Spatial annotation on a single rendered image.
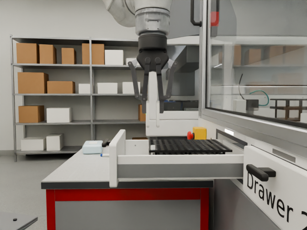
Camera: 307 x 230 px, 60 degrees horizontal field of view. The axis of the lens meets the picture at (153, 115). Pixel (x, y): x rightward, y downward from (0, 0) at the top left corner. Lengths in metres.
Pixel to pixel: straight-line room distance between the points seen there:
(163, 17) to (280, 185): 0.46
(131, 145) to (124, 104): 4.06
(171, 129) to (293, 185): 1.19
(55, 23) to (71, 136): 2.02
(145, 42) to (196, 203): 0.58
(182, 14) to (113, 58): 2.97
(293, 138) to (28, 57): 4.49
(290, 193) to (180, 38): 1.28
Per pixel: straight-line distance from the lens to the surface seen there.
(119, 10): 0.83
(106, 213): 0.99
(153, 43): 0.68
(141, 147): 0.91
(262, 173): 0.50
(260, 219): 0.66
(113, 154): 0.66
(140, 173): 0.68
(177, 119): 1.60
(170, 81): 0.70
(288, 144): 0.52
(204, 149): 0.73
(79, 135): 5.05
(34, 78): 4.71
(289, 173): 0.49
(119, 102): 4.95
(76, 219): 1.02
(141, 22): 0.69
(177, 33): 1.63
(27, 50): 4.77
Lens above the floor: 1.04
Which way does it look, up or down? 4 degrees down
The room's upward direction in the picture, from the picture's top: straight up
